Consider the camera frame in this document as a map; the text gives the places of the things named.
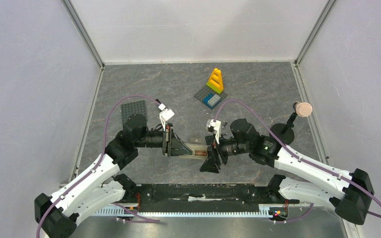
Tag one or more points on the white slotted cable duct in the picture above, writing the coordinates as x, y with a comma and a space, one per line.
115, 211

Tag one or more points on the dark grey lego baseplate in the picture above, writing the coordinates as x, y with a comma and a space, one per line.
129, 109

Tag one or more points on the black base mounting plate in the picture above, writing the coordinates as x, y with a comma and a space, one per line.
202, 197

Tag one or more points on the yellow green lego tower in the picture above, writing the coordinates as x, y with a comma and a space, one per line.
215, 81

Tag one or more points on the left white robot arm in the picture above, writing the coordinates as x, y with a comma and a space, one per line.
59, 214

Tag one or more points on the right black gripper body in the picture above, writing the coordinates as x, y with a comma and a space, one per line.
217, 150

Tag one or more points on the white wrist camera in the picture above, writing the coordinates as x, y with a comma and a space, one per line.
165, 115
215, 127

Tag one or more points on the beige foam microphone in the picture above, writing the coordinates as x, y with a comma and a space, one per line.
303, 109

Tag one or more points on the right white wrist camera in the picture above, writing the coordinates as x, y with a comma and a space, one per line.
215, 127

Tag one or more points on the grey blue lego plate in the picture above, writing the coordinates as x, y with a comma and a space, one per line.
209, 97

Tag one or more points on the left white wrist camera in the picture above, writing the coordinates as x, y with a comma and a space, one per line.
165, 115

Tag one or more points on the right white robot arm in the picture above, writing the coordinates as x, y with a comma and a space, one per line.
347, 192

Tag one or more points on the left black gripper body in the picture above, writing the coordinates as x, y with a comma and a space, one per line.
159, 139

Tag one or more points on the black microphone stand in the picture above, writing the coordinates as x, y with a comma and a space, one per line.
285, 131

